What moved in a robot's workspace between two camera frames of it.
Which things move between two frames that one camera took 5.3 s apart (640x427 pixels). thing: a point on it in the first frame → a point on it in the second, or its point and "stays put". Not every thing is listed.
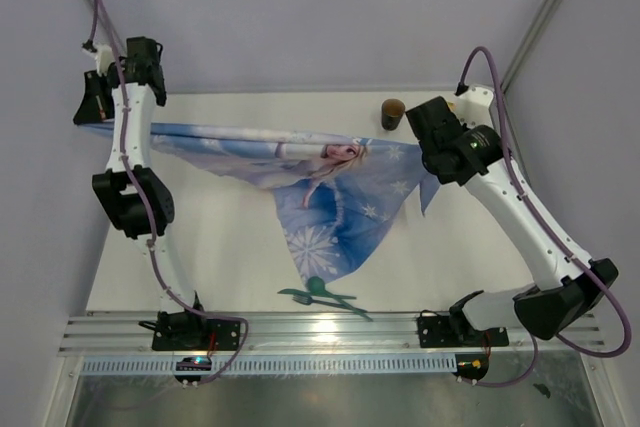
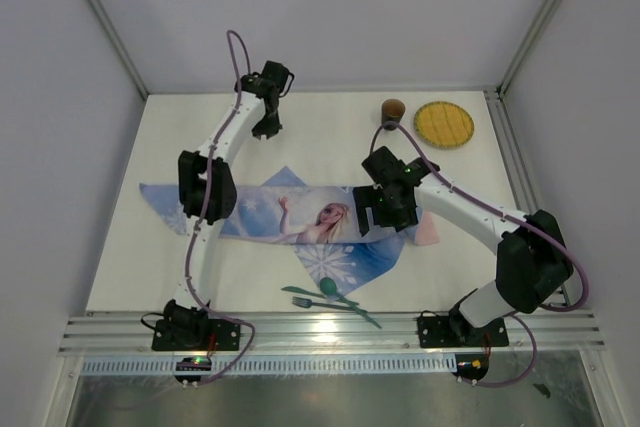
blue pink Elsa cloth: [332, 197] → [323, 221]
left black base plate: [183, 332] stays put
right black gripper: [465, 128] → [366, 196]
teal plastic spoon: [316, 285] → [328, 287]
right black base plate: [451, 331] stays put
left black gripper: [95, 105] → [270, 129]
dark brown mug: [392, 111] stays put
